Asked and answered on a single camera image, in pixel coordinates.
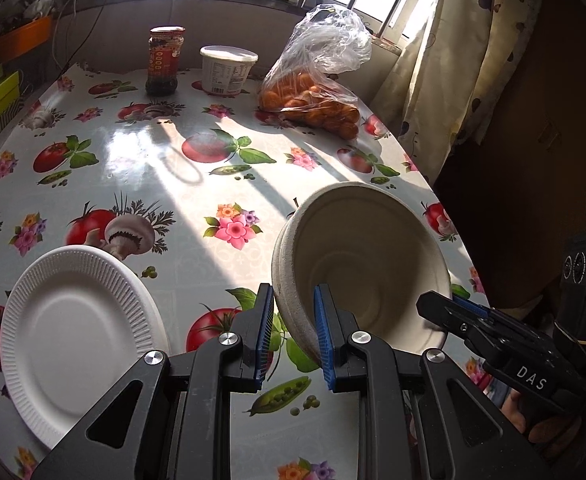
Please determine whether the white plastic tub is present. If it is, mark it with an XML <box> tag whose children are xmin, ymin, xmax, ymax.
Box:
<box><xmin>200</xmin><ymin>45</ymin><xmax>259</xmax><ymax>97</ymax></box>

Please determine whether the black cable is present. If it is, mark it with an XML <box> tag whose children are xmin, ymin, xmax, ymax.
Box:
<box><xmin>53</xmin><ymin>0</ymin><xmax>110</xmax><ymax>72</ymax></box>

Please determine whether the plastic bag of oranges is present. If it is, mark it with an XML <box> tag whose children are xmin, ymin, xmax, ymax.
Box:
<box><xmin>258</xmin><ymin>3</ymin><xmax>374</xmax><ymax>140</ymax></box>

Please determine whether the glass jar of chili sauce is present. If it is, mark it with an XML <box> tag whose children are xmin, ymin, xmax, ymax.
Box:
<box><xmin>145</xmin><ymin>26</ymin><xmax>186</xmax><ymax>97</ymax></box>

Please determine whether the white foam plate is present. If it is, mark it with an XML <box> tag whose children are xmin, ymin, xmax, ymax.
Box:
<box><xmin>0</xmin><ymin>245</ymin><xmax>170</xmax><ymax>451</ymax></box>

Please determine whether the dark wooden cabinet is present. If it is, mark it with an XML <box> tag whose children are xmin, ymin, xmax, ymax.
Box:
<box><xmin>433</xmin><ymin>0</ymin><xmax>586</xmax><ymax>311</ymax></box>

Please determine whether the beige paper bowl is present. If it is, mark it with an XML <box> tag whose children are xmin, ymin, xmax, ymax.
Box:
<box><xmin>271</xmin><ymin>220</ymin><xmax>320</xmax><ymax>367</ymax></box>
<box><xmin>288</xmin><ymin>181</ymin><xmax>452</xmax><ymax>356</ymax></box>

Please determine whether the orange tray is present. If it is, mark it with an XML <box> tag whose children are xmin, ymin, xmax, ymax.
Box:
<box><xmin>0</xmin><ymin>15</ymin><xmax>54</xmax><ymax>66</ymax></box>

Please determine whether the white plastic bag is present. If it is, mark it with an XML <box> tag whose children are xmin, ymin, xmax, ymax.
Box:
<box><xmin>3</xmin><ymin>0</ymin><xmax>54</xmax><ymax>22</ymax></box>

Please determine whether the person's right hand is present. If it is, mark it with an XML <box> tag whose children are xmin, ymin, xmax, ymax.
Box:
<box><xmin>503</xmin><ymin>390</ymin><xmax>586</xmax><ymax>461</ymax></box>

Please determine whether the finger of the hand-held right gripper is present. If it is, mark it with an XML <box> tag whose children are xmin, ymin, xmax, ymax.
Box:
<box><xmin>416</xmin><ymin>290</ymin><xmax>488</xmax><ymax>344</ymax></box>
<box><xmin>450</xmin><ymin>295</ymin><xmax>504</xmax><ymax>324</ymax></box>

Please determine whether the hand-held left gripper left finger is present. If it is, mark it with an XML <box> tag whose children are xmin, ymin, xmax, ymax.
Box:
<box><xmin>30</xmin><ymin>282</ymin><xmax>276</xmax><ymax>480</ymax></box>

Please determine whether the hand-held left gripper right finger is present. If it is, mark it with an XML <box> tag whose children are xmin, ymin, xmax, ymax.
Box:
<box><xmin>313</xmin><ymin>284</ymin><xmax>554</xmax><ymax>480</ymax></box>

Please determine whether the printed vegetable tablecloth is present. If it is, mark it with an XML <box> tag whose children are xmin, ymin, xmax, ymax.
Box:
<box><xmin>0</xmin><ymin>62</ymin><xmax>494</xmax><ymax>480</ymax></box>

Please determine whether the cream patterned curtain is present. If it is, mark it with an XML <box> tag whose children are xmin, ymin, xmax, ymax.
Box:
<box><xmin>370</xmin><ymin>0</ymin><xmax>546</xmax><ymax>161</ymax></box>

